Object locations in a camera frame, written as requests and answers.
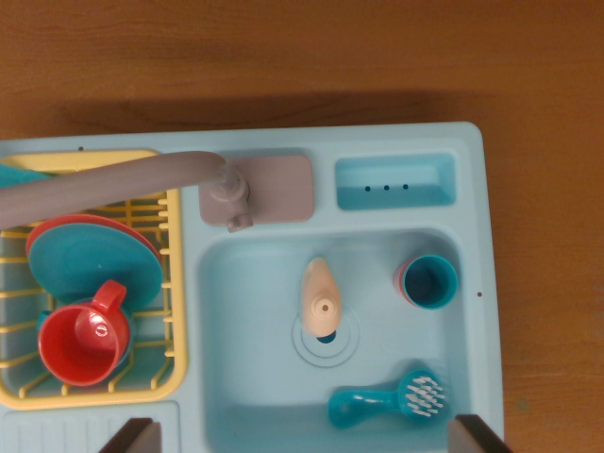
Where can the yellow dish rack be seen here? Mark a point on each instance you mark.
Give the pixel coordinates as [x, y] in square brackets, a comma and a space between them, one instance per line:
[178, 283]

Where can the red plastic cup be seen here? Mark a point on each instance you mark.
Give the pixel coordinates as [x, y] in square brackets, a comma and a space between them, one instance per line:
[398, 278]

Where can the grey toy faucet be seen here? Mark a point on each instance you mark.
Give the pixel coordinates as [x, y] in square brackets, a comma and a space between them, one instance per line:
[273, 189]

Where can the red plastic plate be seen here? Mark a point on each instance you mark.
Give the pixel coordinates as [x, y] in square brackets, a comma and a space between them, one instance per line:
[31, 240]

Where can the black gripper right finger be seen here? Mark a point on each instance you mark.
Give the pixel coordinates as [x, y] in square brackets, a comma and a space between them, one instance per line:
[474, 439]

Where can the teal plastic dish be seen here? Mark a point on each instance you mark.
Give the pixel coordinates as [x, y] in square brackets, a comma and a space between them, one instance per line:
[14, 177]

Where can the light blue toy sink unit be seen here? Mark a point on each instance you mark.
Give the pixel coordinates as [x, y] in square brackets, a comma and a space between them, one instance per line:
[264, 264]

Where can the teal and pink cups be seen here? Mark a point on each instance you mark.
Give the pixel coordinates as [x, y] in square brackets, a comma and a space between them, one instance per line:
[427, 283]

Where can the peach detergent bottle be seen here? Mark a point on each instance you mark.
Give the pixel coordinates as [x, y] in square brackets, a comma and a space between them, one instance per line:
[318, 292]

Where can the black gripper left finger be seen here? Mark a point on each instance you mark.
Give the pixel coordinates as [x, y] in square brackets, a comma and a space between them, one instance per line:
[137, 439]

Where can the teal dish brush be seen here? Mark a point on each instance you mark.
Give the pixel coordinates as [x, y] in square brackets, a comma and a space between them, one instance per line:
[349, 406]

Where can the red plastic mug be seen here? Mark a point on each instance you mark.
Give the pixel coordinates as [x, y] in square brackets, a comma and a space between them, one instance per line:
[61, 349]

